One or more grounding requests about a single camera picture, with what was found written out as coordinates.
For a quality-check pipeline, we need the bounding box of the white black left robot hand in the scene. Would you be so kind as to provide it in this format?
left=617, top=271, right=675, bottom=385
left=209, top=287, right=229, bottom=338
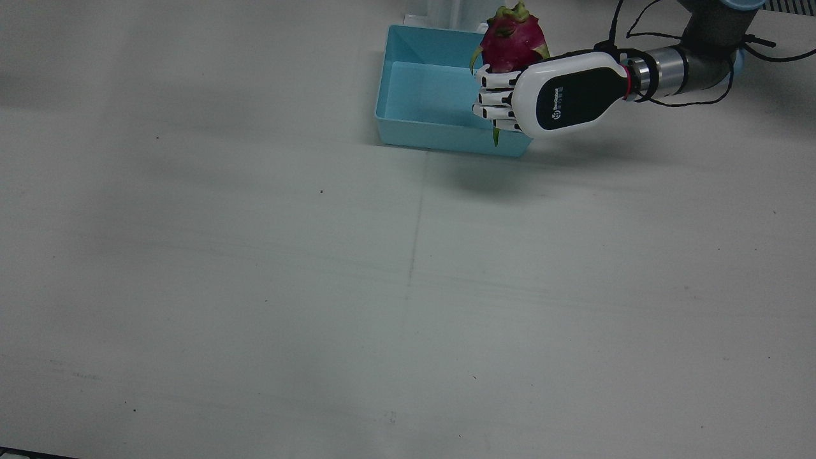
left=472, top=51, right=633, bottom=140

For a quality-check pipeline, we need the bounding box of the red dragon fruit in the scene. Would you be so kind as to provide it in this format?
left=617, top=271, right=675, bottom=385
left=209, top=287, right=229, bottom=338
left=470, top=2, right=551, bottom=148

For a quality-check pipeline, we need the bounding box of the light blue plastic bin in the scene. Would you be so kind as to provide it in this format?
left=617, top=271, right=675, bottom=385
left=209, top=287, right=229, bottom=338
left=375, top=24, right=534, bottom=157

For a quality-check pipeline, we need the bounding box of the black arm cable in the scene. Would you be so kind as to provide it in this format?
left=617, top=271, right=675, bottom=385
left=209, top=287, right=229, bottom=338
left=594, top=0, right=816, bottom=107

